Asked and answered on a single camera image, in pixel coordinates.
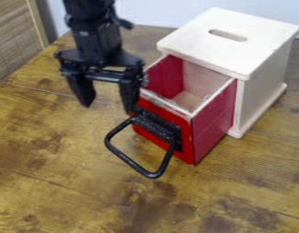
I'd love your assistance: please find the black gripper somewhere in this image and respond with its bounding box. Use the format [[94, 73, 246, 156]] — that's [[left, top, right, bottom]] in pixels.
[[54, 22, 148, 114]]

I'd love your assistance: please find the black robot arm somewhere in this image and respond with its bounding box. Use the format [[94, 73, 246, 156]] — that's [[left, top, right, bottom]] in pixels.
[[54, 0, 144, 114]]

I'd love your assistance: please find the red wooden drawer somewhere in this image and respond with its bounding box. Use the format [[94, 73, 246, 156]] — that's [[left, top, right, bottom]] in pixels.
[[138, 56, 237, 166]]

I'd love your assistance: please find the white wooden box cabinet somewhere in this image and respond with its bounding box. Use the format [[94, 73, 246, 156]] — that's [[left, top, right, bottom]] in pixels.
[[156, 8, 299, 138]]

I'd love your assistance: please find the black metal drawer handle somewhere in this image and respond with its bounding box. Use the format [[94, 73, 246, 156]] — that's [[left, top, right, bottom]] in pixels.
[[103, 106, 182, 179]]

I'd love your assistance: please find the black cable loop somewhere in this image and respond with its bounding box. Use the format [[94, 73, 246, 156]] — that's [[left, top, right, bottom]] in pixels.
[[107, 7, 134, 30]]

